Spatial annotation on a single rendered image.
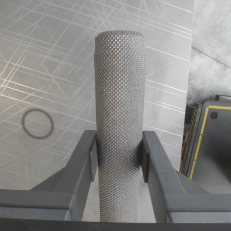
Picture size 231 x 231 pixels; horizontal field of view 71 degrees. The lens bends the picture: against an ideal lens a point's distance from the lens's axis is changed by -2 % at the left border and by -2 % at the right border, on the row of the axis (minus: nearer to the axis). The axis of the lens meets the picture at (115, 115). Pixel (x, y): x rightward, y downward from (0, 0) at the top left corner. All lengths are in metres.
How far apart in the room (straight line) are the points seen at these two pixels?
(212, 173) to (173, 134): 0.86
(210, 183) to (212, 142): 0.28
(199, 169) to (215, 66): 0.68
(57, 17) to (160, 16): 0.17
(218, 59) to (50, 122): 1.18
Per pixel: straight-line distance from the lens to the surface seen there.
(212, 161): 1.13
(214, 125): 1.03
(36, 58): 0.33
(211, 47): 1.31
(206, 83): 1.31
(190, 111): 1.16
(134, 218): 0.18
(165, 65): 0.31
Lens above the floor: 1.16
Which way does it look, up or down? 73 degrees down
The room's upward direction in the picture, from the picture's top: 175 degrees counter-clockwise
